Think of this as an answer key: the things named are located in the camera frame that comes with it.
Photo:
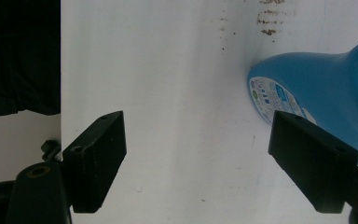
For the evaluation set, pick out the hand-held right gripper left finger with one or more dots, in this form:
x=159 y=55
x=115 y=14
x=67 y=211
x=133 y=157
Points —
x=94 y=161

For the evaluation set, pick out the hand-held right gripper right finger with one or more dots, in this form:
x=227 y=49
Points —
x=313 y=161

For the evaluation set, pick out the blue plastic vase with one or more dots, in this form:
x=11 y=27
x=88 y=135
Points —
x=332 y=87

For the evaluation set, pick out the small black clamp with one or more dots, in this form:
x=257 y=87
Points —
x=50 y=149

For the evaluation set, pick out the black curtain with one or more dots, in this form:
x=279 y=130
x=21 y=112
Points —
x=18 y=56

